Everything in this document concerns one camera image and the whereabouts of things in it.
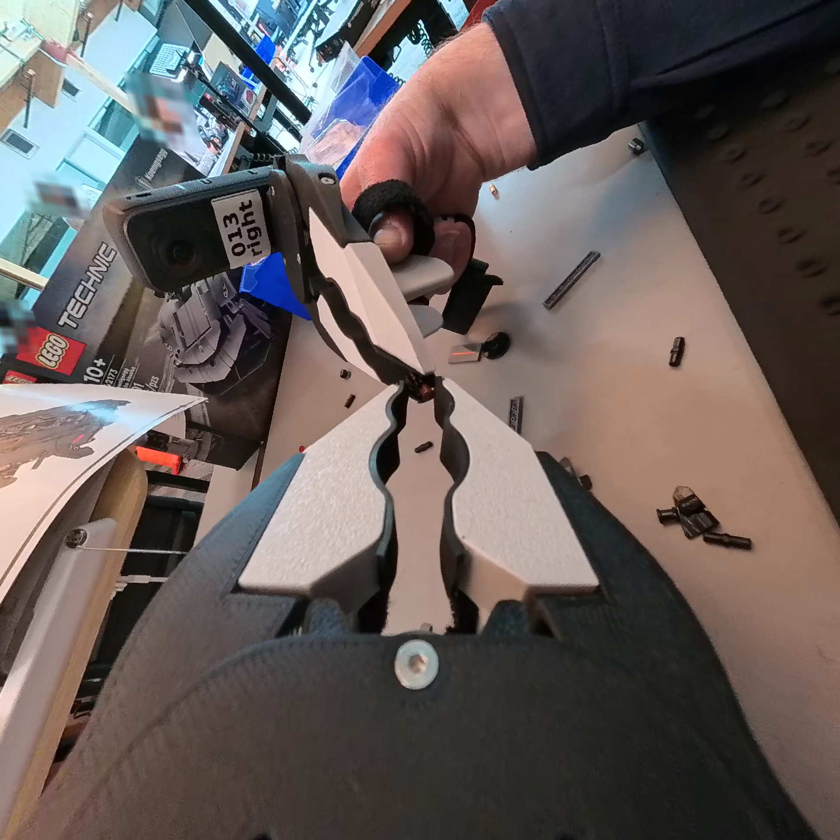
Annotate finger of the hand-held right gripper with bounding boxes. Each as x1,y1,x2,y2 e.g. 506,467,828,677
306,281,412,386
307,212,437,378

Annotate white book stand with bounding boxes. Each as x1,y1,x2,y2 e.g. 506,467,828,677
0,453,191,821

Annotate open instruction book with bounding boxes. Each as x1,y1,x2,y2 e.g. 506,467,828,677
0,384,207,601

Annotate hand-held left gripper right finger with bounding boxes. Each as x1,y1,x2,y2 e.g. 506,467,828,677
435,378,601,632

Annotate black lego connector assembly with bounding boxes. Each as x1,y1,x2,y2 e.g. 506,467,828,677
658,487,716,539

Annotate dark grey flat lego beam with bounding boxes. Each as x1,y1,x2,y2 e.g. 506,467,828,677
543,251,601,309

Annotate black dimpled fabric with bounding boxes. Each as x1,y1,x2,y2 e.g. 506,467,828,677
640,66,840,519

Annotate blue plastic bin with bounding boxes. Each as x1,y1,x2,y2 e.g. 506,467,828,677
239,56,403,322

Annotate person's right forearm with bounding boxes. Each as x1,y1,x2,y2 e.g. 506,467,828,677
482,0,840,172

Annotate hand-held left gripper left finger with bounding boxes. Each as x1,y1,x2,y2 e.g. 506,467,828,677
238,385,409,632

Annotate person's right hand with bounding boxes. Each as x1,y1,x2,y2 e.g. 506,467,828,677
340,23,539,290

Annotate black lego set box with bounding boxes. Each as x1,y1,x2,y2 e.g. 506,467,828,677
0,147,293,470

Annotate clear plastic parts bags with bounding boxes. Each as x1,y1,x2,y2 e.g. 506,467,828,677
298,112,368,172

